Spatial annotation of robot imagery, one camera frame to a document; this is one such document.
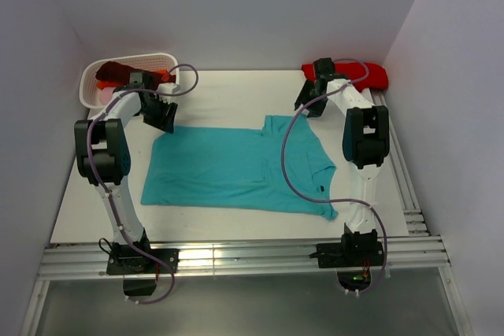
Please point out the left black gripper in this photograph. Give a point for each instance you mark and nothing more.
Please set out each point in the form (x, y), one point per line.
(164, 123)

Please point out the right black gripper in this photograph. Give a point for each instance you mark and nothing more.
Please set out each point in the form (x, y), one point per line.
(303, 97)

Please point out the teal t shirt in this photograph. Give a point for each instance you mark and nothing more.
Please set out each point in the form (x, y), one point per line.
(281, 168)

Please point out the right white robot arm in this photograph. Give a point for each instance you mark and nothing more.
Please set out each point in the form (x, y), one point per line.
(365, 145)

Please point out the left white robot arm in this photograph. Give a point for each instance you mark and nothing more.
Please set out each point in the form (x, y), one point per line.
(104, 159)

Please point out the orange rolled shirt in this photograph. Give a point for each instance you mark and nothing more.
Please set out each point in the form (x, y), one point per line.
(104, 84)

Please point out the red folded t shirt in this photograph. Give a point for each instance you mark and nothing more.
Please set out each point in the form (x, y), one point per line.
(376, 79)

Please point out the pink rolled shirt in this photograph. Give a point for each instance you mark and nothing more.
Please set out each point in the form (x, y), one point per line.
(106, 95)

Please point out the dark red rolled shirt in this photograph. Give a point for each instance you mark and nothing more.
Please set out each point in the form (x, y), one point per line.
(113, 66)

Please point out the white plastic basket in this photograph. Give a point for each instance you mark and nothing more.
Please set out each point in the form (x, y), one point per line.
(89, 92)

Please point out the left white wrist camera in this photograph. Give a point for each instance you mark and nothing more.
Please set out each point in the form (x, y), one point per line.
(168, 89)

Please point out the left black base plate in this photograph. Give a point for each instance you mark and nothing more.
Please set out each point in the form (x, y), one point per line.
(140, 273)

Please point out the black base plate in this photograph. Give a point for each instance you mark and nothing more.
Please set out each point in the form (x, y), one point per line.
(140, 273)
(358, 269)

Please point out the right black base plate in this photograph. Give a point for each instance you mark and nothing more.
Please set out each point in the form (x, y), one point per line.
(358, 269)

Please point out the aluminium right side rail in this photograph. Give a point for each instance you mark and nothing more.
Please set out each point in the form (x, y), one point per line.
(397, 202)

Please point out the aluminium rail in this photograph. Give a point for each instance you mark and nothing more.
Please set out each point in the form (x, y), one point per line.
(397, 202)
(86, 261)

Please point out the aluminium front rail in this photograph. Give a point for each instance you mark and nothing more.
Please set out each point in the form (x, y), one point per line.
(86, 261)

